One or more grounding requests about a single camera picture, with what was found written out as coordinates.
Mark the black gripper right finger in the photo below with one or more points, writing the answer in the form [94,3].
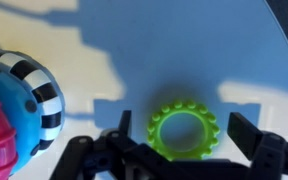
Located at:
[274,156]

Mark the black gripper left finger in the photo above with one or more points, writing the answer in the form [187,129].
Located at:
[117,160]

